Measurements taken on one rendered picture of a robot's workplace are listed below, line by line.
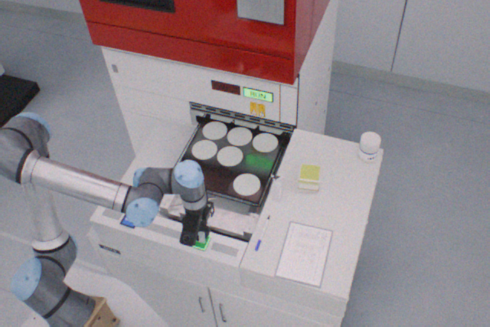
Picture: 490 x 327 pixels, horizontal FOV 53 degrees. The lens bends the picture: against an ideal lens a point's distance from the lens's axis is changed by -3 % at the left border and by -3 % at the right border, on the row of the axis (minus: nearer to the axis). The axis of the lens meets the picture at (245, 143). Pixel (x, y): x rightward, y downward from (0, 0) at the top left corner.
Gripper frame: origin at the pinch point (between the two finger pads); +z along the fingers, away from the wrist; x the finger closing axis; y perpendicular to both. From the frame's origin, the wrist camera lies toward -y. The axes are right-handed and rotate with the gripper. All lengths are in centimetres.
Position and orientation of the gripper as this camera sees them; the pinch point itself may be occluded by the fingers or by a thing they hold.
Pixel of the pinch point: (198, 240)
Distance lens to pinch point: 166.7
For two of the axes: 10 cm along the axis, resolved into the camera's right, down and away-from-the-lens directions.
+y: 3.4, -7.2, 6.1
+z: 0.4, 6.6, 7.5
